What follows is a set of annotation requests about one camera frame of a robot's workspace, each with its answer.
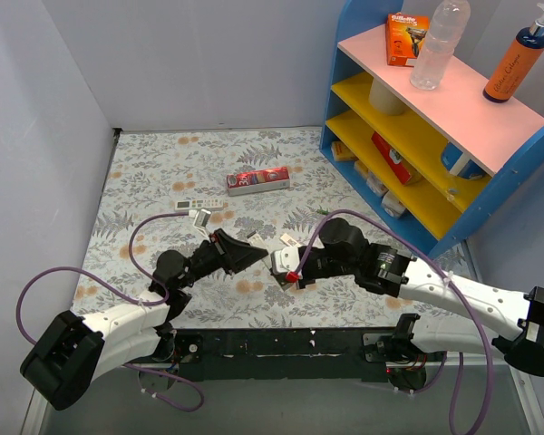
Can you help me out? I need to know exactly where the blue yellow pink shelf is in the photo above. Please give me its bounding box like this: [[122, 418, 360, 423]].
[[320, 1, 544, 257]]

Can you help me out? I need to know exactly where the floral table mat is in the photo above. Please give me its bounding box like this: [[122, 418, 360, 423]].
[[67, 129, 484, 330]]

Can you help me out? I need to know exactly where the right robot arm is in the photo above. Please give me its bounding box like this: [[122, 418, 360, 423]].
[[271, 217, 544, 377]]

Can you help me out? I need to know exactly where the red box on shelf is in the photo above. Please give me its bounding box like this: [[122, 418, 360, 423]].
[[372, 132, 419, 186]]

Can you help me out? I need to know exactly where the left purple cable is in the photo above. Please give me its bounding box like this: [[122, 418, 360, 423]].
[[15, 212, 207, 412]]

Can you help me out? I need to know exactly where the orange razor box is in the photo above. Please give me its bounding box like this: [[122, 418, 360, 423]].
[[385, 12, 430, 67]]

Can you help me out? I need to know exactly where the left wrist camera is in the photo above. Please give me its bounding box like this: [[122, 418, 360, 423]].
[[189, 208, 211, 238]]

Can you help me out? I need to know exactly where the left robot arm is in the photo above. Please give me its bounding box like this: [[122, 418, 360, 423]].
[[20, 229, 268, 411]]

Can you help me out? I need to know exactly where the beige paper roll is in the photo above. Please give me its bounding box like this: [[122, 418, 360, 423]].
[[368, 80, 406, 116]]

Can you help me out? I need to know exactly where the blue white container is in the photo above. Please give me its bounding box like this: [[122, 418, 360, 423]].
[[441, 142, 486, 180]]

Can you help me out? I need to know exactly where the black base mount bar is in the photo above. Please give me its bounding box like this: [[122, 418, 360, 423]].
[[162, 326, 445, 386]]

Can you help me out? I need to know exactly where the white air conditioner remote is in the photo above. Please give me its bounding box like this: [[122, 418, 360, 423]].
[[174, 198, 224, 212]]

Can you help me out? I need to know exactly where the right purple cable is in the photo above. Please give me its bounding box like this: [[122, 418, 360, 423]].
[[294, 208, 495, 435]]

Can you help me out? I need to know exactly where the orange pump lotion bottle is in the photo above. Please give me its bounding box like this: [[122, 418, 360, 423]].
[[482, 3, 544, 103]]

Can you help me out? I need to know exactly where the purple cable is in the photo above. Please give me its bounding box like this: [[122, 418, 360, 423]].
[[15, 212, 207, 412], [294, 208, 495, 435]]

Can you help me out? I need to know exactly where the red toothpaste box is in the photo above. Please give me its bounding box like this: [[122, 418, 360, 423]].
[[226, 167, 291, 197]]

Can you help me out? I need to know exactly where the white battery cover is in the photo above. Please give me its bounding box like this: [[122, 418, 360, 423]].
[[279, 233, 323, 248]]

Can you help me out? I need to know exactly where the clear plastic bottle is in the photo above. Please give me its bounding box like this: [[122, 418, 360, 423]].
[[410, 0, 471, 91]]

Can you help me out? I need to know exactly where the white remote control back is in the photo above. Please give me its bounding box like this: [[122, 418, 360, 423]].
[[247, 231, 293, 291]]

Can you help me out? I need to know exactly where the yellow soap pack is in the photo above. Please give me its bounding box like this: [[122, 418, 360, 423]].
[[331, 140, 357, 162]]

